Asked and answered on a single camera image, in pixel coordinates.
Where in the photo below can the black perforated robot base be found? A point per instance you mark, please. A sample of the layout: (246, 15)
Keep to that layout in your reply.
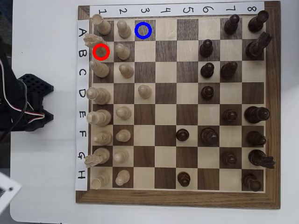
(37, 84)

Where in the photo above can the light wooden rook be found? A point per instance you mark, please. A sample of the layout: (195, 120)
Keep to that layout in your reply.
(102, 26)
(101, 178)

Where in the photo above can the dark wooden rook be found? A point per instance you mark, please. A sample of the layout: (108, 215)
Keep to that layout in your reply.
(251, 182)
(258, 21)

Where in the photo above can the dark wooden queen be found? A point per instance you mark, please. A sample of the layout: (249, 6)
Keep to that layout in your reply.
(209, 136)

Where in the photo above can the dark wooden knight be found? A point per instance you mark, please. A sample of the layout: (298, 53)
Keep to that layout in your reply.
(258, 158)
(255, 47)

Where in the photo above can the dark wooden pawn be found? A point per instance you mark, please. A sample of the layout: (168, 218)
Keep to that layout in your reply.
(206, 49)
(183, 179)
(182, 135)
(207, 70)
(228, 158)
(229, 116)
(231, 24)
(207, 93)

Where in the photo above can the dark wooden bishop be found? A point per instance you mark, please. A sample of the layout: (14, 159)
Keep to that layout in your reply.
(255, 138)
(229, 70)

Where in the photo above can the light wooden queen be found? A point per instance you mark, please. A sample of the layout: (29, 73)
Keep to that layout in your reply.
(100, 95)

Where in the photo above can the light wooden knight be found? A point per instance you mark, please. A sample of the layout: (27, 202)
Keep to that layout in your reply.
(92, 39)
(101, 154)

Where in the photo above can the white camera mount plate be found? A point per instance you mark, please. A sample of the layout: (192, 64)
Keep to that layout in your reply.
(11, 186)

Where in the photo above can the white number label strip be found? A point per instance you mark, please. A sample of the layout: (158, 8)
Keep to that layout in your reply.
(154, 10)

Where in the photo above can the light wooden pawn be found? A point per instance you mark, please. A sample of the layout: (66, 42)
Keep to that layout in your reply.
(144, 91)
(123, 135)
(122, 52)
(123, 29)
(121, 156)
(123, 113)
(122, 177)
(126, 70)

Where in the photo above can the light wooden bishop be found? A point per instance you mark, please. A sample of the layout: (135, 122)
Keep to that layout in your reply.
(100, 69)
(105, 138)

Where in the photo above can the dark wooden king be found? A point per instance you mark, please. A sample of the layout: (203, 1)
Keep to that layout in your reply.
(257, 114)

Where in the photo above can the wooden chessboard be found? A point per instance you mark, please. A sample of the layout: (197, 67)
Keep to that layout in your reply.
(165, 114)

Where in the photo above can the light wooden king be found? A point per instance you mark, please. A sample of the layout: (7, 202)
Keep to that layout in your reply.
(100, 117)

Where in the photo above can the white letter label strip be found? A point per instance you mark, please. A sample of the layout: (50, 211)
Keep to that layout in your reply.
(81, 105)

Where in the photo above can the black and orange robot arm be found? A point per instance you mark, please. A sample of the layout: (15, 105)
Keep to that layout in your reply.
(9, 93)

